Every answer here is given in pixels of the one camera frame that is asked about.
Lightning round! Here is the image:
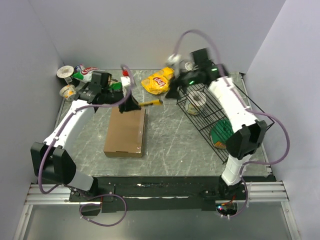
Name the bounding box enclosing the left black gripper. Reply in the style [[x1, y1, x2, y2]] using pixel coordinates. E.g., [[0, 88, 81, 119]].
[[101, 85, 141, 113]]

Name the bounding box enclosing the yellow utility knife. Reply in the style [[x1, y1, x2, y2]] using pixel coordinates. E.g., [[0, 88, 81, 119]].
[[138, 99, 163, 107]]

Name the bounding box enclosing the purple cable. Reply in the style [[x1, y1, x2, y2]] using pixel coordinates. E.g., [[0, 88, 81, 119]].
[[172, 29, 291, 219], [37, 64, 137, 195]]

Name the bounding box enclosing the yellow chips bag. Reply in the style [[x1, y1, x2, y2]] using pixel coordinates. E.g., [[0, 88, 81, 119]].
[[141, 67, 174, 95]]

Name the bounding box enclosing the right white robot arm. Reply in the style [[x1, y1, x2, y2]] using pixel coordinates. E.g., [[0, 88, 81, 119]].
[[166, 48, 267, 200]]

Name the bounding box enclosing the aluminium rail frame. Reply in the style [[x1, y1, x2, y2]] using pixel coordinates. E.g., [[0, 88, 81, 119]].
[[24, 181, 289, 206]]

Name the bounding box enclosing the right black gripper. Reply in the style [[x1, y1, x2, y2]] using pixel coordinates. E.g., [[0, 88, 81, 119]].
[[165, 64, 202, 100]]

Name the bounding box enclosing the cup inside wire basket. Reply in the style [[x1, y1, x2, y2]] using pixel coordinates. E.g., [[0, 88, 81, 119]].
[[184, 91, 207, 116]]

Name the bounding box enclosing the yogurt cup upright corner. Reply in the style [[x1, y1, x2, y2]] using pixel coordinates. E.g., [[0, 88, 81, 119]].
[[56, 65, 74, 85]]

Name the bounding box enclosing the yogurt cup yellow label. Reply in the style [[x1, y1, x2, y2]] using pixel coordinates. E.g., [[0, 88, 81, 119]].
[[59, 84, 77, 102]]

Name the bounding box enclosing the green white chips bag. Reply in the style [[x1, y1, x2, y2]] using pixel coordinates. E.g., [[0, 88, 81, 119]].
[[71, 67, 100, 83]]

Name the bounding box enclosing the green snack pack in basket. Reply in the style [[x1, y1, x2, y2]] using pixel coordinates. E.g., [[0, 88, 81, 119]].
[[210, 118, 234, 150]]

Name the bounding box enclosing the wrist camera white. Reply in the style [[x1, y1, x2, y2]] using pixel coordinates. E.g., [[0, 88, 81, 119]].
[[166, 53, 182, 69], [120, 70, 131, 94]]

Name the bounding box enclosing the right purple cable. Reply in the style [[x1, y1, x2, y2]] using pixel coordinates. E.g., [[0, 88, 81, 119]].
[[172, 29, 291, 219]]

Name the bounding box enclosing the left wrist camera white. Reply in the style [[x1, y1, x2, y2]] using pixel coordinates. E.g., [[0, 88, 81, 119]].
[[120, 70, 131, 94]]

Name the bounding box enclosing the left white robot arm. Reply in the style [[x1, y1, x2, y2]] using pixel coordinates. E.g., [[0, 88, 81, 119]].
[[30, 64, 142, 201]]

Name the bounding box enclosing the brown cardboard express box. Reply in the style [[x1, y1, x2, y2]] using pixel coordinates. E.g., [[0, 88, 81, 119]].
[[103, 107, 146, 158]]

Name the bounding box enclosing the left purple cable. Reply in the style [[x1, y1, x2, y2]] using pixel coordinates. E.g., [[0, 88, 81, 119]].
[[37, 64, 137, 195]]

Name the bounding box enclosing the black wire basket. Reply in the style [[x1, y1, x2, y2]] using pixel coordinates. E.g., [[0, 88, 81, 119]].
[[176, 61, 276, 165]]

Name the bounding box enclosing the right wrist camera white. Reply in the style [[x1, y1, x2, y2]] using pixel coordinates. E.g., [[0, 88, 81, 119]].
[[166, 53, 182, 69]]

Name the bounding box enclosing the blue white cup behind bag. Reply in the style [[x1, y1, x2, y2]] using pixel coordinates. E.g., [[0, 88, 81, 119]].
[[74, 64, 86, 73]]

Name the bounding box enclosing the yogurt cup at back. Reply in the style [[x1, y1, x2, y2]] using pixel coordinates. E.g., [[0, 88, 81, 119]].
[[184, 61, 196, 71]]

